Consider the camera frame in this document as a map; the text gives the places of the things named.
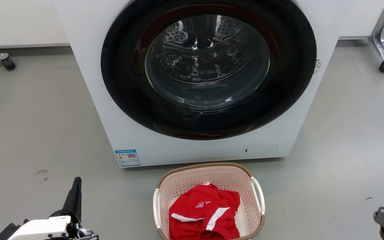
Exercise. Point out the red garment with white stripes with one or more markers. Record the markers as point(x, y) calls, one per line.
point(202, 216)

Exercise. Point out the white front-load washing machine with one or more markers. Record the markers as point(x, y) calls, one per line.
point(105, 116)

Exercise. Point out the white washer filter flap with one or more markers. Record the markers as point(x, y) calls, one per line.
point(260, 149)

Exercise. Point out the blue energy label sticker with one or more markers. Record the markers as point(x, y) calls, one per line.
point(127, 157)

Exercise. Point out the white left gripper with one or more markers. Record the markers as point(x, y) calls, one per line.
point(42, 228)

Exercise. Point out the beige plastic laundry basket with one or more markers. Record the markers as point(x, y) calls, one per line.
point(208, 173)

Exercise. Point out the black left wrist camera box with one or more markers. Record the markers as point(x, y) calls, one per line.
point(10, 230)

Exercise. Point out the black round washer door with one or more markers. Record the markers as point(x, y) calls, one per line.
point(208, 66)

